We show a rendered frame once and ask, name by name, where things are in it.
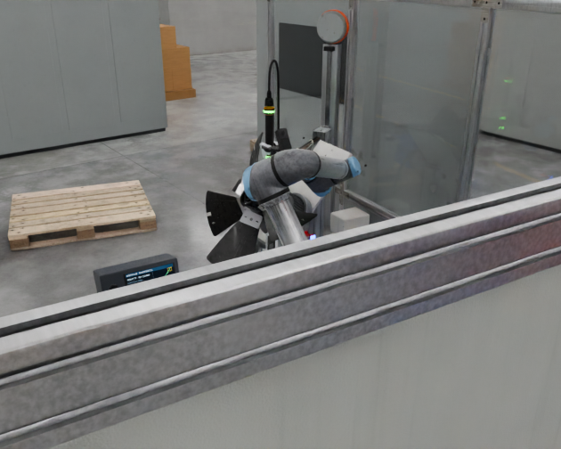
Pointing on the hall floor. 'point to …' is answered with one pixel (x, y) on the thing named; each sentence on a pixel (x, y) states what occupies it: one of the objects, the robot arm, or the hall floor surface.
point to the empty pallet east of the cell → (78, 213)
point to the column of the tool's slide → (331, 112)
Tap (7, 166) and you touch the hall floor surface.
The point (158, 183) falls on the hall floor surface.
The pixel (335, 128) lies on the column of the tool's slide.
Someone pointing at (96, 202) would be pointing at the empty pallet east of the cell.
